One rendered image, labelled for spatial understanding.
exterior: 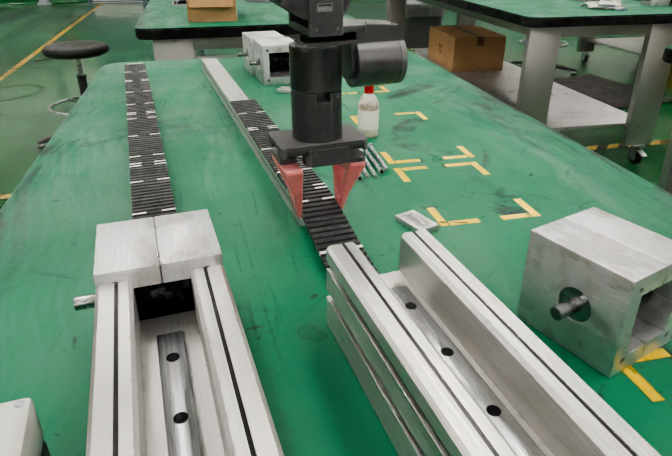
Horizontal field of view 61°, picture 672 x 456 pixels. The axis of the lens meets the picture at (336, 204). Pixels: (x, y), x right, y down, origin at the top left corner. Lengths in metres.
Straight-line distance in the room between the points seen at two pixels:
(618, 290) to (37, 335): 0.50
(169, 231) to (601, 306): 0.37
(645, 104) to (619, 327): 2.87
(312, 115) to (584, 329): 0.34
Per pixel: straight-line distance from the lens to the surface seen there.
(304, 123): 0.63
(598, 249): 0.52
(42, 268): 0.71
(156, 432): 0.41
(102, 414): 0.37
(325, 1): 0.59
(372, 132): 1.02
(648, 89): 3.32
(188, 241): 0.50
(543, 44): 2.91
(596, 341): 0.53
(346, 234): 0.66
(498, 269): 0.65
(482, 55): 4.28
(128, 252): 0.50
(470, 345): 0.45
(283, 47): 1.40
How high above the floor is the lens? 1.11
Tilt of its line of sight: 26 degrees down
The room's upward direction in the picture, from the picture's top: straight up
